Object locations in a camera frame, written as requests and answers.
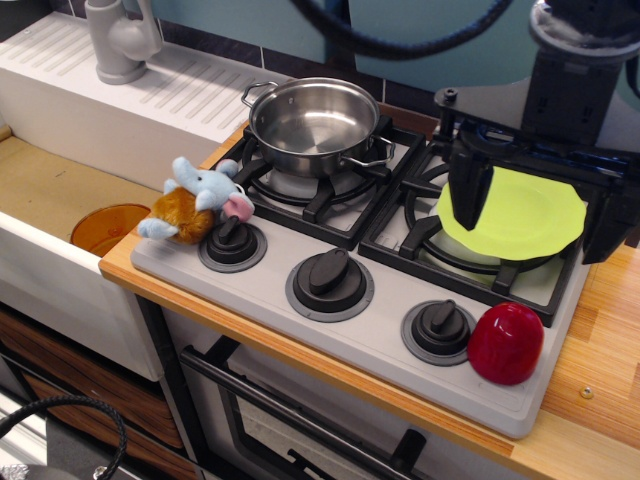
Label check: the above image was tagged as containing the black left burner grate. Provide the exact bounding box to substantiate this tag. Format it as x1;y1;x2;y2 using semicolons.
209;115;426;250

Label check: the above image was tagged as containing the black middle stove knob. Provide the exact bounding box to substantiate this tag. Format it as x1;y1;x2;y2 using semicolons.
285;248;375;323

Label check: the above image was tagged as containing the black braided cable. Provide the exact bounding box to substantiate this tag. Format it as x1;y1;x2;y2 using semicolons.
0;394;128;480

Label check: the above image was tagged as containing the red plastic sweet potato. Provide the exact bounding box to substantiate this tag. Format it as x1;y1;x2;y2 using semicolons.
467;302;544;386

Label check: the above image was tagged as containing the stainless steel pot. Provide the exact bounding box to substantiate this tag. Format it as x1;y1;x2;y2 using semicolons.
241;77;395;179

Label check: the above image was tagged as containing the white toy sink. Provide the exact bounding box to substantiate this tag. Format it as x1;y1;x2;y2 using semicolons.
1;13;273;381

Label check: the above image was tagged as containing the grey toy stove top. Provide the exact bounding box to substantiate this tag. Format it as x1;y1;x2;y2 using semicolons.
131;124;588;438

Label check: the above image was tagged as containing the black left stove knob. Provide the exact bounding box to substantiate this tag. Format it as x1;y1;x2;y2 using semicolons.
198;216;268;274

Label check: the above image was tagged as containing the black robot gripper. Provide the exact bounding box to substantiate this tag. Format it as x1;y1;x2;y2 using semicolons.
434;87;639;264

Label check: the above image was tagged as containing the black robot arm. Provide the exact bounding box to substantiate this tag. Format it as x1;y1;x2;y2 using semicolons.
435;1;639;264

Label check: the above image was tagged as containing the black right stove knob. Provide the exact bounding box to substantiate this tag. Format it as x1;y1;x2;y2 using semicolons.
401;300;477;367

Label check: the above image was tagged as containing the black stove knob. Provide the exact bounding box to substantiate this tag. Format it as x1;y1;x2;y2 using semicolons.
401;300;477;367
198;216;268;274
285;248;375;323

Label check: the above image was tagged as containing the orange plastic bowl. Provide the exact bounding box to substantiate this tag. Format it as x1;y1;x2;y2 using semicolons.
70;203;150;257

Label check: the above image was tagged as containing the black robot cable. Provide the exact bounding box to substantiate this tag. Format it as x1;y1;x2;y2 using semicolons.
289;0;516;57

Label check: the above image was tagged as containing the black right burner grate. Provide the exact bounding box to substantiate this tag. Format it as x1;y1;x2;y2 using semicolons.
358;144;582;327

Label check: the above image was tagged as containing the blue stuffed elephant toy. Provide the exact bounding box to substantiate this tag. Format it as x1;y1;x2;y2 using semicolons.
137;157;255;245

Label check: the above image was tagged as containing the lime green plate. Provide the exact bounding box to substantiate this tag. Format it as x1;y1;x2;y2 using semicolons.
434;167;586;261

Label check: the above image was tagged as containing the wooden drawer front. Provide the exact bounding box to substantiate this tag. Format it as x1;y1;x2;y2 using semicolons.
1;305;198;480

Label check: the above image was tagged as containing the grey toy faucet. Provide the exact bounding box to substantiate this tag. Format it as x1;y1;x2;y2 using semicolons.
85;0;163;85

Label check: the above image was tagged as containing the black burner grate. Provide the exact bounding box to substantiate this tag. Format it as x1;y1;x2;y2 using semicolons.
358;144;582;327
209;115;426;250

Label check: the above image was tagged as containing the oven door with handle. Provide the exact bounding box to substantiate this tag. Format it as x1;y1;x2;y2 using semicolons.
179;336;510;479

